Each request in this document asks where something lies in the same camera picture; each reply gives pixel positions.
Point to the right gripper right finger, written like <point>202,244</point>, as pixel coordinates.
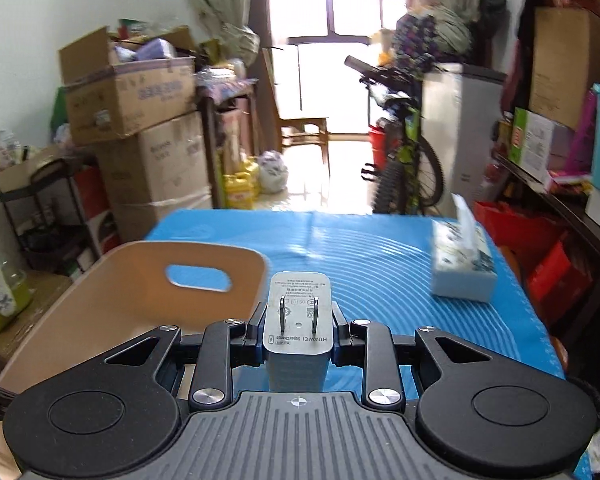
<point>369,346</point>

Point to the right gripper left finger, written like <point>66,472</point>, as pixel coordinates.
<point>224,346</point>

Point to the white wall charger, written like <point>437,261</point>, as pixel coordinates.
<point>297,336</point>

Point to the beige plastic storage basket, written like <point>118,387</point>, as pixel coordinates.
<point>102,381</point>

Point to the brown box on floor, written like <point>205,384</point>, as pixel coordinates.
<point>46,289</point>

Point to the blue silicone baking mat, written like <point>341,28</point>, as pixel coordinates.
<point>485,396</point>

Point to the tissue box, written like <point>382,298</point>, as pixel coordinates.
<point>462,266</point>

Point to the yellow oil jug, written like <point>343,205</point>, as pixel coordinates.
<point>243,187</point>

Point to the black metal shelf rack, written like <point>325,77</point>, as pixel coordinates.
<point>49,222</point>

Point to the green black bicycle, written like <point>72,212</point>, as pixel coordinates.
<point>407,175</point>

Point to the lower cardboard box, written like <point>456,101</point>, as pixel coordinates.
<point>154,173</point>

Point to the red paper bag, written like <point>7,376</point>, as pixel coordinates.
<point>554,269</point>

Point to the wooden chair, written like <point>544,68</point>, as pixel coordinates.
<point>290,125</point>

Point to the white cabinet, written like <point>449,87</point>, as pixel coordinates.
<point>460,106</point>

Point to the green white product box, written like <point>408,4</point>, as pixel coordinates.
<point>538,144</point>

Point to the upper open cardboard box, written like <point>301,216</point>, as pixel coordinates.
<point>117,88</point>

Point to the tall brown cardboard box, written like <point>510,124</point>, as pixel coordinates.
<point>566,63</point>

